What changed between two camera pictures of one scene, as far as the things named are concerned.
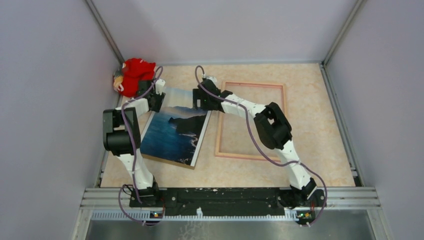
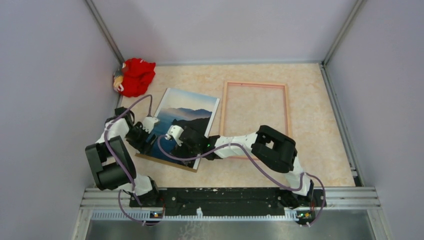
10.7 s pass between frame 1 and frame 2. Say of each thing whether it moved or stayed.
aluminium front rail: stayed
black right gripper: moved
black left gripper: moved
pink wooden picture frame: stayed
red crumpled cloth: stayed
